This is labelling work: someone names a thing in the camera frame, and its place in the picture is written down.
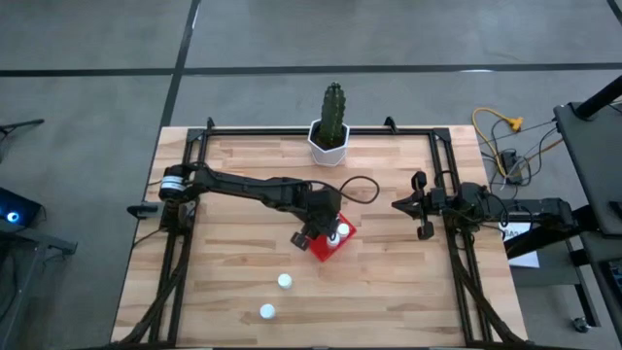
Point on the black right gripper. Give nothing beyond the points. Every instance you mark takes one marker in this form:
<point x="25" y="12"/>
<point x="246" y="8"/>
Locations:
<point x="439" y="204"/>

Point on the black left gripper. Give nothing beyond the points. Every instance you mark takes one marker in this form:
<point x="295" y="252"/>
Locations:
<point x="321" y="209"/>

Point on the red plastic basket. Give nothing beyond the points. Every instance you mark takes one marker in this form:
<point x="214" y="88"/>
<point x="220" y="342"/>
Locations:
<point x="323" y="253"/>

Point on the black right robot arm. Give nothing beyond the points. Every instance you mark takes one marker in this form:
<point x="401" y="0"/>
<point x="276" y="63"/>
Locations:
<point x="534" y="210"/>

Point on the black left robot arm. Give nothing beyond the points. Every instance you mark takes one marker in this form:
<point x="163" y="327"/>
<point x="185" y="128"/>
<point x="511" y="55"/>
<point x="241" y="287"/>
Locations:
<point x="243" y="187"/>

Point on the black power adapter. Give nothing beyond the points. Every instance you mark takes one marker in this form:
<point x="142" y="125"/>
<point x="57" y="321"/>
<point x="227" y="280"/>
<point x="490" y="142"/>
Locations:
<point x="510" y="163"/>

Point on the white paper sheet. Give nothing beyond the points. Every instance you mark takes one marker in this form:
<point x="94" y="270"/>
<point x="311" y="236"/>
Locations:
<point x="525" y="260"/>

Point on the black cart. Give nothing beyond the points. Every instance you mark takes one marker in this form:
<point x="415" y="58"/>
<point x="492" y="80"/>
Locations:
<point x="593" y="160"/>

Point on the grey metal stand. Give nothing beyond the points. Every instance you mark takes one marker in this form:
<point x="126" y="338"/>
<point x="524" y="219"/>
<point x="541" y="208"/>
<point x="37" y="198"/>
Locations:
<point x="29" y="243"/>

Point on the black computer with light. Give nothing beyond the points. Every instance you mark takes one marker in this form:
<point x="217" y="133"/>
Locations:
<point x="14" y="214"/>

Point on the black tripod leg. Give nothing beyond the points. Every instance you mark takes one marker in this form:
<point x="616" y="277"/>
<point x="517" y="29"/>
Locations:
<point x="22" y="124"/>

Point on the black aluminium frame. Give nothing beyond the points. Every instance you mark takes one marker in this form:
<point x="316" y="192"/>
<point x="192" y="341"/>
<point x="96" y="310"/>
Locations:
<point x="272" y="131"/>

